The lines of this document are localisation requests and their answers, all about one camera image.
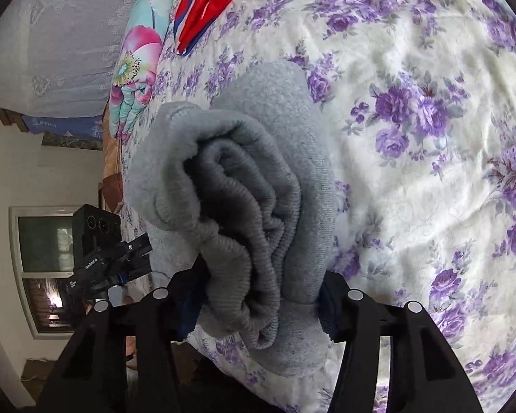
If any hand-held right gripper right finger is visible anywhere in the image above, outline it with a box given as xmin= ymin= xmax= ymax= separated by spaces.
xmin=318 ymin=271 xmax=484 ymax=413

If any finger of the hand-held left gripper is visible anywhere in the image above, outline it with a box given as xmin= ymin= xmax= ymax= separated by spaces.
xmin=121 ymin=232 xmax=152 ymax=260
xmin=112 ymin=253 xmax=154 ymax=287

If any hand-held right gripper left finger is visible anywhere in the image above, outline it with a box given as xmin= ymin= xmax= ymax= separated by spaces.
xmin=39 ymin=262 xmax=209 ymax=413

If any grey sweatshirt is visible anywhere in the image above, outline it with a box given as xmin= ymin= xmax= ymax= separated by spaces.
xmin=122 ymin=60 xmax=338 ymax=377

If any white framed window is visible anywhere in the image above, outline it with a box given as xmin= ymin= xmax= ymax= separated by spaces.
xmin=9 ymin=205 xmax=95 ymax=340

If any green picture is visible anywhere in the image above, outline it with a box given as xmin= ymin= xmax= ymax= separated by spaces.
xmin=41 ymin=133 xmax=104 ymax=151

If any blue printed banner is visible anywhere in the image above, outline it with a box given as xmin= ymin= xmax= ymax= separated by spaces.
xmin=21 ymin=114 xmax=104 ymax=136

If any brown wooden furniture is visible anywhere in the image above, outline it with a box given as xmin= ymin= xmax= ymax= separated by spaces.
xmin=0 ymin=105 xmax=24 ymax=127

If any folded floral quilt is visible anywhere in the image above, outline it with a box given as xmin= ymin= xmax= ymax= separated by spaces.
xmin=109 ymin=0 xmax=177 ymax=140

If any white lace cover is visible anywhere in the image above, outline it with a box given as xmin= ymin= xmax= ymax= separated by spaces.
xmin=0 ymin=0 xmax=177 ymax=119

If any red garment with striped band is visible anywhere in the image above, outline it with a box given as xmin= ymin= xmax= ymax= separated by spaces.
xmin=172 ymin=0 xmax=269 ymax=56

